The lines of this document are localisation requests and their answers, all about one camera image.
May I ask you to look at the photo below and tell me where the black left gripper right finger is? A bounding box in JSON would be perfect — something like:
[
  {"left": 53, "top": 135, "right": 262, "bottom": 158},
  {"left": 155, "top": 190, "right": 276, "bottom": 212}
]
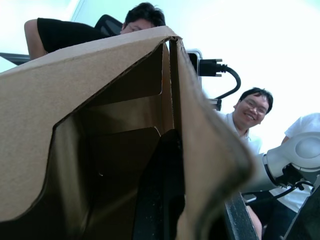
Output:
[{"left": 224, "top": 191, "right": 261, "bottom": 240}]

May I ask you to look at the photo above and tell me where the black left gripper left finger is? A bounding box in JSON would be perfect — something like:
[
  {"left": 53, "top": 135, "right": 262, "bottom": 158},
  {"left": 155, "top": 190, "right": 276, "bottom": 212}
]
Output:
[{"left": 132, "top": 129, "right": 186, "bottom": 240}]

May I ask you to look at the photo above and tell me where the small brown cardboard box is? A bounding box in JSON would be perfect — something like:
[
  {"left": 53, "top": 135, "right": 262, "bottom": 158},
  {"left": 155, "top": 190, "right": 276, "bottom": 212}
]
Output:
[{"left": 0, "top": 25, "right": 256, "bottom": 240}]

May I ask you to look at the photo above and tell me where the person in white t-shirt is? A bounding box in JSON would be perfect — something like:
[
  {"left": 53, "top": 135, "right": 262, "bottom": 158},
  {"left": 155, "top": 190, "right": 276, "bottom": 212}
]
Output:
[{"left": 269, "top": 112, "right": 320, "bottom": 214}]

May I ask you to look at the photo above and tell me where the smiling man in white polo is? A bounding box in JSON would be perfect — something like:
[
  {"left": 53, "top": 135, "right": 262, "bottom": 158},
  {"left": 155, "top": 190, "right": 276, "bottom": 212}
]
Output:
[{"left": 221, "top": 86, "right": 301, "bottom": 240}]

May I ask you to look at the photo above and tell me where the black mesh office chair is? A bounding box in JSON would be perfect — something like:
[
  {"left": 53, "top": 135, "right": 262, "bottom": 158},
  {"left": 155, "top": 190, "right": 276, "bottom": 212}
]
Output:
[{"left": 94, "top": 14, "right": 124, "bottom": 37}]

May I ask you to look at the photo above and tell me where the man in black shirt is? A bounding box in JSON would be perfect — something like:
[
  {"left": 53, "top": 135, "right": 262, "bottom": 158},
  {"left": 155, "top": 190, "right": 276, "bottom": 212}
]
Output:
[{"left": 24, "top": 2, "right": 167, "bottom": 61}]

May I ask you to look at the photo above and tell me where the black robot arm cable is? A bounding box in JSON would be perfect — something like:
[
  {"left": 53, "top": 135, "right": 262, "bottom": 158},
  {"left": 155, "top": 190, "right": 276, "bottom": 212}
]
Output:
[{"left": 241, "top": 180, "right": 315, "bottom": 204}]

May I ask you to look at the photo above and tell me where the silver camera on mount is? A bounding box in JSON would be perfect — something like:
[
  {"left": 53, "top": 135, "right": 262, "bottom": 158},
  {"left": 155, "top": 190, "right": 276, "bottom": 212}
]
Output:
[{"left": 186, "top": 49, "right": 204, "bottom": 79}]

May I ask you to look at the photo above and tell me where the thick black camera cable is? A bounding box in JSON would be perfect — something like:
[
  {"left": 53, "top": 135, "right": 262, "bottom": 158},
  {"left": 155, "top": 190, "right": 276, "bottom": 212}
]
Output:
[{"left": 199, "top": 57, "right": 242, "bottom": 111}]

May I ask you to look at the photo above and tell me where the dark horizontal rail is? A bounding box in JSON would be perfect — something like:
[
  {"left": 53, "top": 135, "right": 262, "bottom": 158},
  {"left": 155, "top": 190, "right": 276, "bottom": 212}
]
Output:
[{"left": 0, "top": 52, "right": 31, "bottom": 67}]

